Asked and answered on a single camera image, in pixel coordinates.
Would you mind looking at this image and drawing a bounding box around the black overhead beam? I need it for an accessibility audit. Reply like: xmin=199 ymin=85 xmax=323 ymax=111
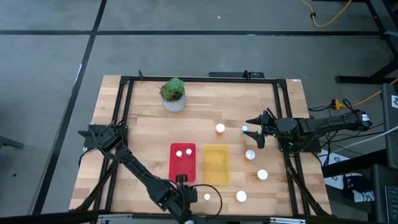
xmin=0 ymin=210 xmax=312 ymax=224

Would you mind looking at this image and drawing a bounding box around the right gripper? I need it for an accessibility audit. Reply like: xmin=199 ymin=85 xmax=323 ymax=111
xmin=243 ymin=110 xmax=279 ymax=149

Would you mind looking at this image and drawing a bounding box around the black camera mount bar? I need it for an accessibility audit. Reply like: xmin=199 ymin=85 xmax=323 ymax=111
xmin=207 ymin=70 xmax=266 ymax=79

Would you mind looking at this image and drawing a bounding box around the black chair foot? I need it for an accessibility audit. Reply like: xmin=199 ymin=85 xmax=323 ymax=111
xmin=0 ymin=135 xmax=24 ymax=150

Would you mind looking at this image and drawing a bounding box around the black aluminium table frame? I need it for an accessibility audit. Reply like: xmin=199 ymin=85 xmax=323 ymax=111
xmin=70 ymin=74 xmax=332 ymax=218

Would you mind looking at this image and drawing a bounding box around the yellow plastic bin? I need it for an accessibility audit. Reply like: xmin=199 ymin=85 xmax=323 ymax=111
xmin=203 ymin=144 xmax=231 ymax=186

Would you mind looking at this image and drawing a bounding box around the black desk leg frame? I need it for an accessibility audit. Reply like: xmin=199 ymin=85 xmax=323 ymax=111
xmin=335 ymin=0 xmax=398 ymax=85

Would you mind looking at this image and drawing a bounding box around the red plastic bin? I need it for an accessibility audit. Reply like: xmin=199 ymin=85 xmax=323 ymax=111
xmin=169 ymin=142 xmax=197 ymax=184

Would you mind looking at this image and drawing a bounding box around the green plant in white pot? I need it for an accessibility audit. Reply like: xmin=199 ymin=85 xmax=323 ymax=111
xmin=158 ymin=77 xmax=187 ymax=113

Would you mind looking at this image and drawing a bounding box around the black computer case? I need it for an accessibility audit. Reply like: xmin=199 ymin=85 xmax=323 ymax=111
xmin=381 ymin=83 xmax=398 ymax=170

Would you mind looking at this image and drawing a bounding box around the yellow cable with orange plug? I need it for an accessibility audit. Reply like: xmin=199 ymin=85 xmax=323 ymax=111
xmin=331 ymin=78 xmax=398 ymax=110

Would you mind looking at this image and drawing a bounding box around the black equipment case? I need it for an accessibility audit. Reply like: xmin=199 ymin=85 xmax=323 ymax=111
xmin=371 ymin=164 xmax=398 ymax=223

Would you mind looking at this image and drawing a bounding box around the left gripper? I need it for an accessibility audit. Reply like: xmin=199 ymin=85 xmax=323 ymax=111
xmin=175 ymin=174 xmax=199 ymax=206

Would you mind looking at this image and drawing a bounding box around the navy white printed cloth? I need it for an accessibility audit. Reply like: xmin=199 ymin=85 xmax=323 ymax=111
xmin=320 ymin=149 xmax=377 ymax=203

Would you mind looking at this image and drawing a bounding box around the white cable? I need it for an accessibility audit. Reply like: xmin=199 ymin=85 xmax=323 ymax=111
xmin=320 ymin=125 xmax=398 ymax=153

